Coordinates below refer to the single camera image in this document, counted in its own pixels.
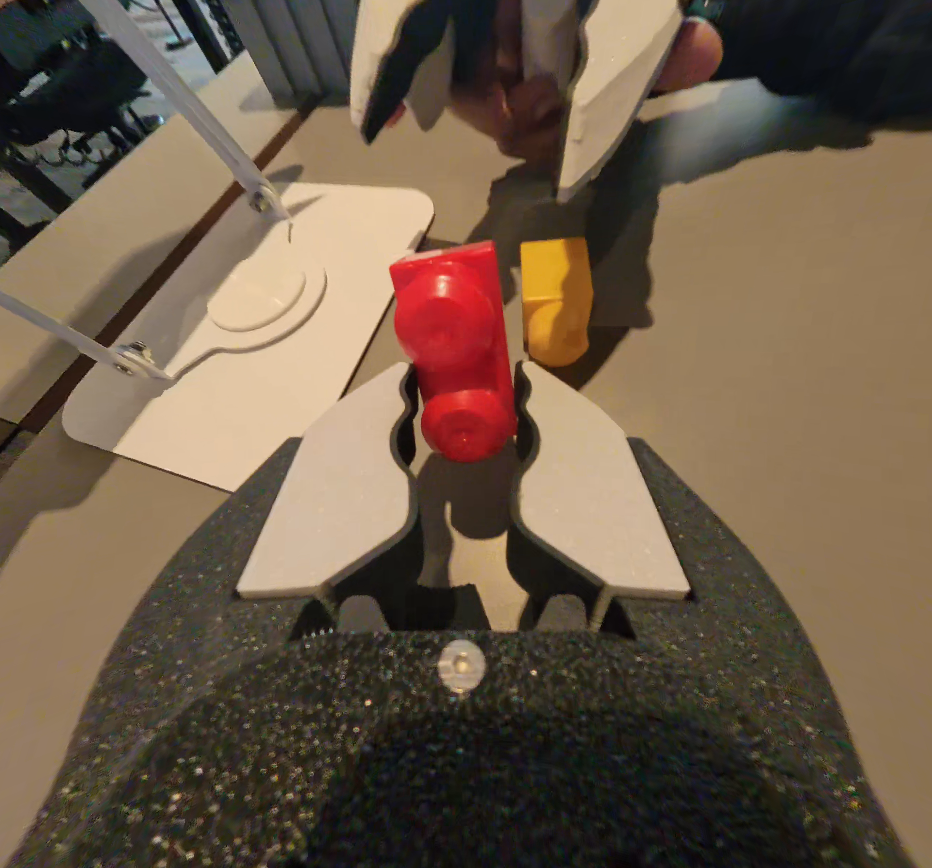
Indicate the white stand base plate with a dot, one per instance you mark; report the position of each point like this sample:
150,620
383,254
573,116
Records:
291,387

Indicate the red two-stud mega block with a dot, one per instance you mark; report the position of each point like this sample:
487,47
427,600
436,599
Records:
451,344

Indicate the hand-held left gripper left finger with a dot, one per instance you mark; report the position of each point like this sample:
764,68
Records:
335,496

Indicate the grey plastic bin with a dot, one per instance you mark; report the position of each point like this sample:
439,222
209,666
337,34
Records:
291,1

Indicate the yellow single-stud mega block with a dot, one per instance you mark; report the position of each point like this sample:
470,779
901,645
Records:
557,293

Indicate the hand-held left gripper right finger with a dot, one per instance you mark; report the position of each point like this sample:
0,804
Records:
597,496

